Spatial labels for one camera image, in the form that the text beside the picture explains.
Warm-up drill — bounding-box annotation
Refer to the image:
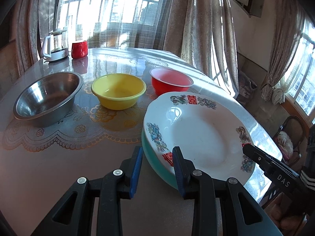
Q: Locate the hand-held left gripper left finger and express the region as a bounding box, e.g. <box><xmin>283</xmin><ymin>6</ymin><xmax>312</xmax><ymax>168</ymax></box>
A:
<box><xmin>32</xmin><ymin>146</ymin><xmax>144</xmax><ymax>236</ymax></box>

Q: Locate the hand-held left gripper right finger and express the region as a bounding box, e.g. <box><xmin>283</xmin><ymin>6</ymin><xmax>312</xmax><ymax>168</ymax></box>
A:
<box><xmin>172</xmin><ymin>146</ymin><xmax>283</xmax><ymax>236</ymax></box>

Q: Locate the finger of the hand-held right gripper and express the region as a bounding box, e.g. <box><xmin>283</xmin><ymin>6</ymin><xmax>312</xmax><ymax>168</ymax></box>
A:
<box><xmin>242</xmin><ymin>144</ymin><xmax>281</xmax><ymax>175</ymax></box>

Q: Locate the teal plastic plate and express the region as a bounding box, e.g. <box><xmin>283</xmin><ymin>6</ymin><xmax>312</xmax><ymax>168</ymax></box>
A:
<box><xmin>141</xmin><ymin>128</ymin><xmax>180</xmax><ymax>190</ymax></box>

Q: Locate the large white dragon print plate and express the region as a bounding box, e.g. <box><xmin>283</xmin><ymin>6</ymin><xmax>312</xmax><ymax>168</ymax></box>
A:
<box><xmin>143</xmin><ymin>91</ymin><xmax>255</xmax><ymax>187</ymax></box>

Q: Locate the yellow plastic bowl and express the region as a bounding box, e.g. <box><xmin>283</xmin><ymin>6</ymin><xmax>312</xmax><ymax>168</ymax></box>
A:
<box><xmin>91</xmin><ymin>73</ymin><xmax>147</xmax><ymax>110</ymax></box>

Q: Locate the red plastic bowl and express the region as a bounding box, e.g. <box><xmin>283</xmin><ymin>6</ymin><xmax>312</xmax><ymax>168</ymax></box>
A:
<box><xmin>149</xmin><ymin>67</ymin><xmax>194</xmax><ymax>96</ymax></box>

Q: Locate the stainless steel bowl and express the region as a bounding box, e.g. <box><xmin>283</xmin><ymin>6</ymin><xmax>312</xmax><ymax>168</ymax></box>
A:
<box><xmin>13</xmin><ymin>72</ymin><xmax>84</xmax><ymax>128</ymax></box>

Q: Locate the person's right forearm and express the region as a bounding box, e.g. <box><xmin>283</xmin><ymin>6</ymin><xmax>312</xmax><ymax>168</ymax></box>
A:
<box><xmin>299</xmin><ymin>170</ymin><xmax>315</xmax><ymax>191</ymax></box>

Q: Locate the person's right hand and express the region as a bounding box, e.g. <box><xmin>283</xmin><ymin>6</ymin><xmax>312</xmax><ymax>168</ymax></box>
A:
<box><xmin>267</xmin><ymin>194</ymin><xmax>308</xmax><ymax>230</ymax></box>

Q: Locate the white pink cushion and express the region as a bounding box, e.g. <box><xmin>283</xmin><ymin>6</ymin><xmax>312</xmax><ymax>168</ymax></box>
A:
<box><xmin>277</xmin><ymin>131</ymin><xmax>294</xmax><ymax>161</ymax></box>

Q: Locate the wooden chair with cushion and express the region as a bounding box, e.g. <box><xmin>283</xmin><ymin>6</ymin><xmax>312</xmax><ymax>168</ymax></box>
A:
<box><xmin>272</xmin><ymin>115</ymin><xmax>307</xmax><ymax>168</ymax></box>

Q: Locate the gold lace table mat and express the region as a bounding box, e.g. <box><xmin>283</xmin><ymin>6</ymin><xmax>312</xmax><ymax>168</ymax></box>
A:
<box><xmin>2</xmin><ymin>79</ymin><xmax>158</xmax><ymax>151</ymax></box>

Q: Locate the plastic bag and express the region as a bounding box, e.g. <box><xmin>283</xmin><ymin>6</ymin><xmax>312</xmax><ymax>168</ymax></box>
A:
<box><xmin>238</xmin><ymin>71</ymin><xmax>258</xmax><ymax>105</ymax></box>

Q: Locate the side window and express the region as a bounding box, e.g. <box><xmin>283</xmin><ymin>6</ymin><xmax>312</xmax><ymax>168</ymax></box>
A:
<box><xmin>276</xmin><ymin>17</ymin><xmax>315</xmax><ymax>126</ymax></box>

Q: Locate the tied grey curtain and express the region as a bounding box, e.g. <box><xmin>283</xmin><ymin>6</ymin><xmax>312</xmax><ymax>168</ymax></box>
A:
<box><xmin>260</xmin><ymin>0</ymin><xmax>307</xmax><ymax>105</ymax></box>

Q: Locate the red mug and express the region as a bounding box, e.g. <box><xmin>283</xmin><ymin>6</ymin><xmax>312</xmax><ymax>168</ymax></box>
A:
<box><xmin>71</xmin><ymin>40</ymin><xmax>88</xmax><ymax>59</ymax></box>

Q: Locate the grey velvet curtain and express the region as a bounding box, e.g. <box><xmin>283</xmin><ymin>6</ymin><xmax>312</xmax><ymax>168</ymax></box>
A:
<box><xmin>157</xmin><ymin>0</ymin><xmax>240</xmax><ymax>97</ymax></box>
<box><xmin>12</xmin><ymin>0</ymin><xmax>65</xmax><ymax>72</ymax></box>

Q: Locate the white glass electric kettle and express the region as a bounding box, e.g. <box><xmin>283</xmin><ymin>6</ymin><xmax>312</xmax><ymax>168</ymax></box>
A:
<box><xmin>41</xmin><ymin>29</ymin><xmax>70</xmax><ymax>62</ymax></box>

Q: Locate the barred window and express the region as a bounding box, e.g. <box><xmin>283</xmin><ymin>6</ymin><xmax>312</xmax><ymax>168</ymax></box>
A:
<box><xmin>57</xmin><ymin>0</ymin><xmax>168</xmax><ymax>48</ymax></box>

